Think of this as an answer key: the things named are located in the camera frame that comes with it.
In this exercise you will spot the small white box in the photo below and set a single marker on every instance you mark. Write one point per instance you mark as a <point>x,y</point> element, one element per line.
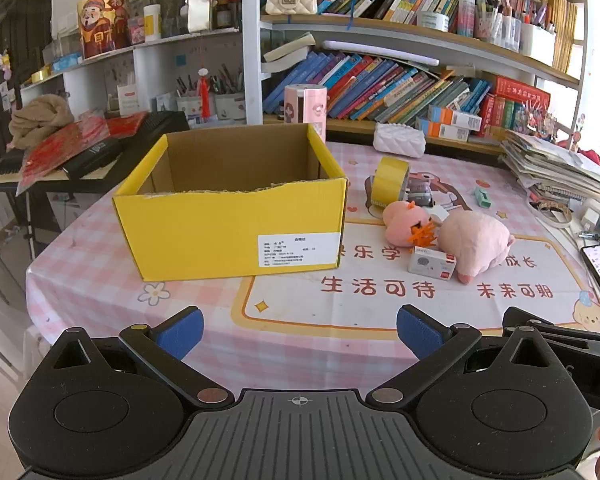
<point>427,262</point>

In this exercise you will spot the white pen container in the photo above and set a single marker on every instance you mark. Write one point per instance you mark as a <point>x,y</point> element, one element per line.
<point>537,42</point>

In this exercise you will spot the black electronic keyboard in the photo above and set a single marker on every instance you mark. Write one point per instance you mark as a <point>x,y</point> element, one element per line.
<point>90,157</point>

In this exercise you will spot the pink cylindrical humidifier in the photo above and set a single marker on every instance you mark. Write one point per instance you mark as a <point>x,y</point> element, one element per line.
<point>305,105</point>

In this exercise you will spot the white frame wooden bookshelf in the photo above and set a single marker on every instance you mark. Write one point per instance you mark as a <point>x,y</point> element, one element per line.
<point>252,60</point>

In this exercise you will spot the beige cloth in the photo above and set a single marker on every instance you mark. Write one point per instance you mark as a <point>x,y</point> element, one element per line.
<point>40,115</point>

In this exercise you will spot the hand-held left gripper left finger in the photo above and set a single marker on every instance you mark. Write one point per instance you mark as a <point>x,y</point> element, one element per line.
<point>182,332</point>

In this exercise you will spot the white and yellow cup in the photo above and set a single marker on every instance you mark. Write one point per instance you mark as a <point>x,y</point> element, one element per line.
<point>152,22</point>

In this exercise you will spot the yellow booklets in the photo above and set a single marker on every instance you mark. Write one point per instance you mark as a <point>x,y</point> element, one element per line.
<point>565,35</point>

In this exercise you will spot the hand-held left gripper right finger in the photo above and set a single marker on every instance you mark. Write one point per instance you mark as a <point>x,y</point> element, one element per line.
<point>420,331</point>

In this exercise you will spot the white rolled paper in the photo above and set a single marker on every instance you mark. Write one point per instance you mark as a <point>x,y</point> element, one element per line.
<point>380,52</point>

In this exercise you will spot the small toy car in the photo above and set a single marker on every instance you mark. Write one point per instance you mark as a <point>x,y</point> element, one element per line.
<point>421,191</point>

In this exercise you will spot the stack of papers and notebooks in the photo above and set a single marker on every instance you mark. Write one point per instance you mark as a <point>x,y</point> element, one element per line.
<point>555,165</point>

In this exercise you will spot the large pink plush toy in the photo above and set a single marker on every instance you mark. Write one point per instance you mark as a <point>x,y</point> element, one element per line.
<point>472,240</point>

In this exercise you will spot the pink printed tablecloth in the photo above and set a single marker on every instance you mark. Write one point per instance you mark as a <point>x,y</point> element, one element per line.
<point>300,310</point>

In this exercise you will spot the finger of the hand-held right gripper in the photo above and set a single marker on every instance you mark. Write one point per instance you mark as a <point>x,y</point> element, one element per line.
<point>570,336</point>

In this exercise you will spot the orange and white carton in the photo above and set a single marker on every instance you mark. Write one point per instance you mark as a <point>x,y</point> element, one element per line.
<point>442,131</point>
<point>455,117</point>

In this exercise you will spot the yellow tape roll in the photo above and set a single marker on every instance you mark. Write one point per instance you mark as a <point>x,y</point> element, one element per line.
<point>387,180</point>

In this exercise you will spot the red tassel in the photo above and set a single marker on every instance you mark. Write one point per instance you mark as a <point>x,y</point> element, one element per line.
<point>205,90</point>

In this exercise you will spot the white corner shelf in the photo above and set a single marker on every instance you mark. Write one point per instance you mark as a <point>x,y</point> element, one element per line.
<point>150,65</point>

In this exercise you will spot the fortune god figure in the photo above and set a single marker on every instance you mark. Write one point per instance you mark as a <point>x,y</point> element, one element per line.
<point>102,22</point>

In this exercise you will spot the white power adapter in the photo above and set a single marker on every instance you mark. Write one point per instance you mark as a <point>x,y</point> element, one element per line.
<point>592,216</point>

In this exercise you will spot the small green sharpener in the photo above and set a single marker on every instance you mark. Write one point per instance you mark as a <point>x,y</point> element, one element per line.
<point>481,196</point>

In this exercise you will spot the small pink plush toy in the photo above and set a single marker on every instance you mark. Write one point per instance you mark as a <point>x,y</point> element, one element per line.
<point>397,215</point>

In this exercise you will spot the red bag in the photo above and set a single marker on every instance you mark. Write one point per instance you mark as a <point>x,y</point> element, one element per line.
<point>587,152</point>

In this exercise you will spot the white carton shaped box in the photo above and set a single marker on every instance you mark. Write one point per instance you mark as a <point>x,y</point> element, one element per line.
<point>200,5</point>

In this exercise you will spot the red paper packets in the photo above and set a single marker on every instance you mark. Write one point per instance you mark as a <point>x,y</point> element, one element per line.
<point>60,147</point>

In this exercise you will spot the beige lying books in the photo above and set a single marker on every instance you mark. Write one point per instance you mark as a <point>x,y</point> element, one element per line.
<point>285,52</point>

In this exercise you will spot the red boxed book set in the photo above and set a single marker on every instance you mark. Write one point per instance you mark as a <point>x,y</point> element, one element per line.
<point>522,92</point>

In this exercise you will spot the row of leaning books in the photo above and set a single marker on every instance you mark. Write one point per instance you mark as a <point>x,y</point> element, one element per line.
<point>380,90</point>

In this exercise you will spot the yellow cardboard box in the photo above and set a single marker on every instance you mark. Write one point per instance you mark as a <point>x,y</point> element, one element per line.
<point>205,240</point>

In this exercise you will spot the grey pen holder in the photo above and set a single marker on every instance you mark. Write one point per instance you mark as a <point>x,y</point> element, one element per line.
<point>230,105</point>

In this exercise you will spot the colourful acrylic figures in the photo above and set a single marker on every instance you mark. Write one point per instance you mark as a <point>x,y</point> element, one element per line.
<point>535,115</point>

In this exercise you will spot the white quilted pouch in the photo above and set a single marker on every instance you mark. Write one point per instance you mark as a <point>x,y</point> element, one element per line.
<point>399,138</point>

